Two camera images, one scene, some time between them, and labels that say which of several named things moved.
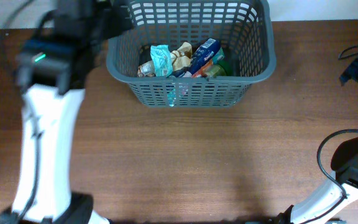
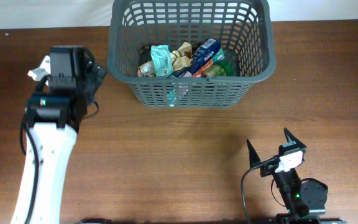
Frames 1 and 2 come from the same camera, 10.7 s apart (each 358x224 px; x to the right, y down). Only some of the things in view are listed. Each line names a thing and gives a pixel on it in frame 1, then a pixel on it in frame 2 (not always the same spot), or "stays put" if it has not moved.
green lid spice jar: x=220 y=68 stays put
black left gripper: x=115 y=26 → x=94 y=77
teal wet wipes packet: x=162 y=60 stays put
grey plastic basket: x=243 y=28 stays put
